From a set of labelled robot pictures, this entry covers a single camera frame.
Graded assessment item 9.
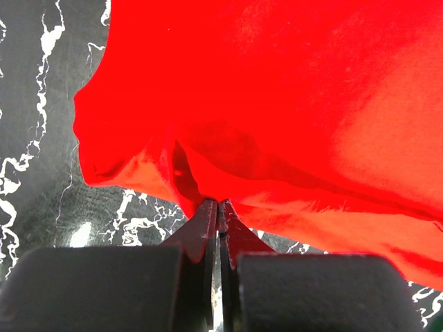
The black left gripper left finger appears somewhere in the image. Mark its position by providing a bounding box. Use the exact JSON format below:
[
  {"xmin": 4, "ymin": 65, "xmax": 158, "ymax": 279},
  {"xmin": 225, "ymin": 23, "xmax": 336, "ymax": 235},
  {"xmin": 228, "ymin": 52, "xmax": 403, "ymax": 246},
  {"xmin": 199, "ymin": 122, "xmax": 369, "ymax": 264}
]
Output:
[{"xmin": 161, "ymin": 199, "xmax": 217, "ymax": 331}]

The red t shirt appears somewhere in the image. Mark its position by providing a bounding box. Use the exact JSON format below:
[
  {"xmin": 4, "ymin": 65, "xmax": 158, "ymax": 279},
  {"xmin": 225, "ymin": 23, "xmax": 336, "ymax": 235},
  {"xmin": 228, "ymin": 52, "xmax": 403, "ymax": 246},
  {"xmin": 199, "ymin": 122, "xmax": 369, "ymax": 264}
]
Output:
[{"xmin": 73, "ymin": 1, "xmax": 442, "ymax": 290}]

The black marbled table mat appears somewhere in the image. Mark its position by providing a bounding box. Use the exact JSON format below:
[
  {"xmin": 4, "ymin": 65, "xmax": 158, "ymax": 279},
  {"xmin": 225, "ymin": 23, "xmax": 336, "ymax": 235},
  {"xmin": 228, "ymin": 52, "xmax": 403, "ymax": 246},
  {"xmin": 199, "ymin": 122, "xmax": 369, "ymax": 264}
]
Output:
[{"xmin": 1, "ymin": 1, "xmax": 442, "ymax": 331}]

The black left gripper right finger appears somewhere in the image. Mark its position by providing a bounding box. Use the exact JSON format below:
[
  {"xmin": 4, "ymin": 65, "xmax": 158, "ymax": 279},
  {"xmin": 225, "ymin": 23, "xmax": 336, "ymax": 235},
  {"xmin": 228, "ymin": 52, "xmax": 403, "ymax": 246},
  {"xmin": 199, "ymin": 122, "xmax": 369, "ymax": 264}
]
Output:
[{"xmin": 218, "ymin": 200, "xmax": 275, "ymax": 331}]

